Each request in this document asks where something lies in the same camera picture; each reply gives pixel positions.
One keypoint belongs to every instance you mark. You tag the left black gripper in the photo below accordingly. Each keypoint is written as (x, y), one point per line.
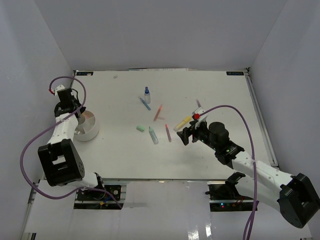
(81, 108)

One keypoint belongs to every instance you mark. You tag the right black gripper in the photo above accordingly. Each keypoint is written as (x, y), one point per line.
(187, 132)

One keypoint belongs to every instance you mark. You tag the yellow highlighter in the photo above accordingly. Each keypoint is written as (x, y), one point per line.
(182, 123)

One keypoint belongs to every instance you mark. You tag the green marker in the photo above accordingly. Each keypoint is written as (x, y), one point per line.
(153, 135)

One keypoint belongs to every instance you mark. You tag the green marker cap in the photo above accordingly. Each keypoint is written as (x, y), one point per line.
(140, 128)

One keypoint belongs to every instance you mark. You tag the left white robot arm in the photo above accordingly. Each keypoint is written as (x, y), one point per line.
(59, 158)

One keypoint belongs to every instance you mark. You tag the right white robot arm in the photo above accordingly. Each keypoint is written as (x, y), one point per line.
(293, 196)

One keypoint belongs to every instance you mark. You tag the pink red pen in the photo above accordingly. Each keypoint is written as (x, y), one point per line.
(168, 133)

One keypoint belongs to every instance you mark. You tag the white divided round container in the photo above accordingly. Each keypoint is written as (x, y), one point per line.
(88, 127)

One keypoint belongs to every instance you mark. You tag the orange pencil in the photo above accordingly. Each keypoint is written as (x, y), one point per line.
(158, 113)

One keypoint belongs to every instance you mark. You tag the purple clear pen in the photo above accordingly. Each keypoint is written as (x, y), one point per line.
(198, 103)

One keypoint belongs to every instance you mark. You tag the blue pen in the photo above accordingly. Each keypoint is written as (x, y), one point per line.
(144, 103)

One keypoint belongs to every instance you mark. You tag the small bottle blue cap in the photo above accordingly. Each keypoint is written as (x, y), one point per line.
(147, 95)

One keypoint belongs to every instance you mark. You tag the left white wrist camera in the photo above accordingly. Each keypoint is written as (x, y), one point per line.
(58, 88)

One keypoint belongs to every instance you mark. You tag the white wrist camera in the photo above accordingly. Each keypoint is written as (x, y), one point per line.
(198, 116)
(58, 88)

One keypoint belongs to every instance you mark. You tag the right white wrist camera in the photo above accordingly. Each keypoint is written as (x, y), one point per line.
(198, 116)

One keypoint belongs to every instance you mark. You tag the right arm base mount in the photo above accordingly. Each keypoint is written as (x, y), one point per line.
(224, 196)

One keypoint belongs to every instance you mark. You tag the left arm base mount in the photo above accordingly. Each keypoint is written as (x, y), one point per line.
(101, 197)

